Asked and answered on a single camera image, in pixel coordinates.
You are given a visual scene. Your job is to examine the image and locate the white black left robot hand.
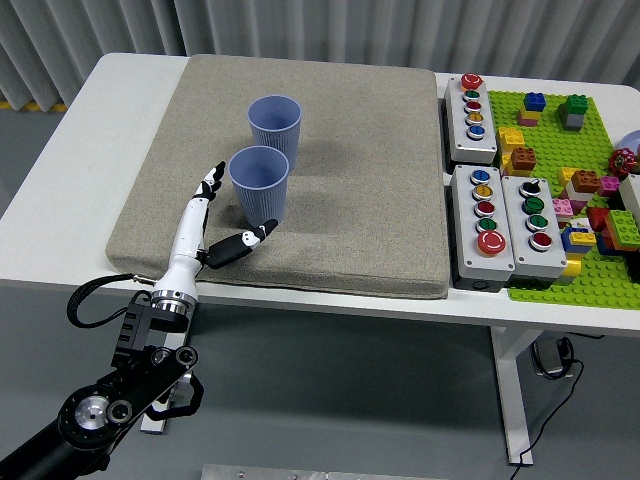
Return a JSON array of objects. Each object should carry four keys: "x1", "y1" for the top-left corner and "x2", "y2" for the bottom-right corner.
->
[{"x1": 151, "y1": 160, "x2": 280, "y2": 303}]

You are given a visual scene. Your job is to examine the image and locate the blue ribbed cup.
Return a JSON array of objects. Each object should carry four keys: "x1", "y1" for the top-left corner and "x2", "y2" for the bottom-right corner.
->
[
  {"x1": 247, "y1": 94, "x2": 303, "y2": 174},
  {"x1": 227, "y1": 145, "x2": 291, "y2": 230}
]

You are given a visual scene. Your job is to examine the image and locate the grey-brown cushion mat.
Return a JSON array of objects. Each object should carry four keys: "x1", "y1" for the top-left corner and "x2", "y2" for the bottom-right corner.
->
[{"x1": 105, "y1": 53, "x2": 450, "y2": 301}]

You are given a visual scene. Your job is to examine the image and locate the white table leg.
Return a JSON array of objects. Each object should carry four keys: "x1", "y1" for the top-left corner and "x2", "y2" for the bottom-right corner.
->
[
  {"x1": 139, "y1": 299, "x2": 197, "y2": 434},
  {"x1": 489, "y1": 324, "x2": 544, "y2": 466}
]

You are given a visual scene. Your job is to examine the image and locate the grey pleated curtain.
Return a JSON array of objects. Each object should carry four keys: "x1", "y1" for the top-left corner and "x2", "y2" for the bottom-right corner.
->
[{"x1": 0, "y1": 0, "x2": 640, "y2": 114}]

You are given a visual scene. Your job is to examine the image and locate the wide grey five-button box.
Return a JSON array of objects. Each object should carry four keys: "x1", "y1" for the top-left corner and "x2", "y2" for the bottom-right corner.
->
[{"x1": 449, "y1": 163, "x2": 516, "y2": 292}]

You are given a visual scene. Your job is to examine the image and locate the slim grey five-button box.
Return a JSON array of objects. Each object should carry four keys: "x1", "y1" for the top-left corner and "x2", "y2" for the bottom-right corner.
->
[{"x1": 443, "y1": 73, "x2": 500, "y2": 165}]

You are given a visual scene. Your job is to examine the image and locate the orange building block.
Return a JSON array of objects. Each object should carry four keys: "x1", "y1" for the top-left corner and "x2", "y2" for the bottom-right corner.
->
[{"x1": 509, "y1": 146, "x2": 538, "y2": 176}]

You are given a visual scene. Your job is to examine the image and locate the blue yellow pink block stack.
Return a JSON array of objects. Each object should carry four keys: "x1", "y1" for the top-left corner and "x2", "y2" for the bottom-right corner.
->
[{"x1": 516, "y1": 92, "x2": 547, "y2": 127}]

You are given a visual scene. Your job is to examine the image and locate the green studded baseplate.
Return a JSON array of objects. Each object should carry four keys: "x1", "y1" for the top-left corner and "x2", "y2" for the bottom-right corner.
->
[{"x1": 487, "y1": 89, "x2": 640, "y2": 306}]

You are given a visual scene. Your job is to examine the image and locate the grey power adapter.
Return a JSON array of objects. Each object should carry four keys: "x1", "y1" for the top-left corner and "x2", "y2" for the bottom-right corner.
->
[{"x1": 530, "y1": 337, "x2": 574, "y2": 379}]

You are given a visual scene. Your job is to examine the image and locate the yellow round block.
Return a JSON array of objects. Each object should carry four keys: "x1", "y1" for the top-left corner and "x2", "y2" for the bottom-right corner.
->
[{"x1": 557, "y1": 257, "x2": 584, "y2": 286}]

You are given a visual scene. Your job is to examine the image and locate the orange white block stack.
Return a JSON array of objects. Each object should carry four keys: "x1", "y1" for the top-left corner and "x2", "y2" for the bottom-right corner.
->
[{"x1": 564, "y1": 169, "x2": 601, "y2": 204}]

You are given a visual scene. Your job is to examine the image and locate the green grey block stack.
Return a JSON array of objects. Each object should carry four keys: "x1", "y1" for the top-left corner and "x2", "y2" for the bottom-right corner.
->
[{"x1": 557, "y1": 94, "x2": 591, "y2": 132}]

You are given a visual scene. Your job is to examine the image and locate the red building block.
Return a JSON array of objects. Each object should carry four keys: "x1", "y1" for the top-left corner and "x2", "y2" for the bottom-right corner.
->
[{"x1": 585, "y1": 205, "x2": 614, "y2": 234}]

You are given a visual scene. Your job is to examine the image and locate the large green building block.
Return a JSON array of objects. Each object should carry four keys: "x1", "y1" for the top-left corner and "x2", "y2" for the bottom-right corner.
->
[{"x1": 603, "y1": 209, "x2": 640, "y2": 251}]

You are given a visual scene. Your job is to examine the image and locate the red valve handwheel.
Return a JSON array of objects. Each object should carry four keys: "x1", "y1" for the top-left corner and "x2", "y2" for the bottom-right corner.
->
[{"x1": 607, "y1": 148, "x2": 636, "y2": 177}]

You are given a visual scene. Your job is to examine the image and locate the large white block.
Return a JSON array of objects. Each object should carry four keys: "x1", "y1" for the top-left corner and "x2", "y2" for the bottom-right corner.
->
[{"x1": 618, "y1": 173, "x2": 640, "y2": 226}]

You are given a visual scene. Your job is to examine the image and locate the pale blue bowl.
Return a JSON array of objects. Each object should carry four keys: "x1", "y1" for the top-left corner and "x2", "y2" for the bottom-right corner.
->
[{"x1": 617, "y1": 129, "x2": 640, "y2": 161}]

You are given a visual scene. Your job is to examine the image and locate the grey selector switch button box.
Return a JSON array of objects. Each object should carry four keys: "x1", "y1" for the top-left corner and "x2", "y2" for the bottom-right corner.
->
[{"x1": 500, "y1": 174, "x2": 569, "y2": 289}]

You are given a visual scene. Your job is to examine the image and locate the black floor cable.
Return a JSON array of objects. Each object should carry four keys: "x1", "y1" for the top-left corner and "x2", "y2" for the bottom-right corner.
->
[{"x1": 512, "y1": 357, "x2": 585, "y2": 469}]

